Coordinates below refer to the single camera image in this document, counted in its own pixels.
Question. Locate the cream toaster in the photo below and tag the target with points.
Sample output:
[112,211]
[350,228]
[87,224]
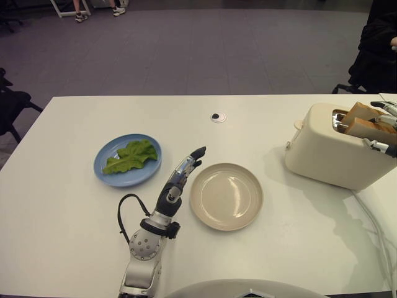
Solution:
[322,155]

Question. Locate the white frame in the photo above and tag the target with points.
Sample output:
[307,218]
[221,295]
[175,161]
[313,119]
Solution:
[69,13]

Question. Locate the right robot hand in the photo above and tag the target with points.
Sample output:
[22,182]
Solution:
[390,109]

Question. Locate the green lettuce leaf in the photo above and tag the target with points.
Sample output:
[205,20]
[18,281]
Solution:
[130,156]

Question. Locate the black chair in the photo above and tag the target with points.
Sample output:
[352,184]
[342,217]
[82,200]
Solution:
[9,15]
[12,108]
[347,88]

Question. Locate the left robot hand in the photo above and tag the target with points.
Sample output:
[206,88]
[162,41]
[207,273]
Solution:
[170,203]

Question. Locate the bread slice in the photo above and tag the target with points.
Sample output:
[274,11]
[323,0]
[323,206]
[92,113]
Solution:
[361,111]
[369,128]

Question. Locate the beige plate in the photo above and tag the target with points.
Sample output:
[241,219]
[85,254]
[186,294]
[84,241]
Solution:
[226,195]

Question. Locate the person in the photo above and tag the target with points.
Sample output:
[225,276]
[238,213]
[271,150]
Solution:
[81,15]
[376,46]

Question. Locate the blue plate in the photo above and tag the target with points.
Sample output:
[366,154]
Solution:
[130,178]

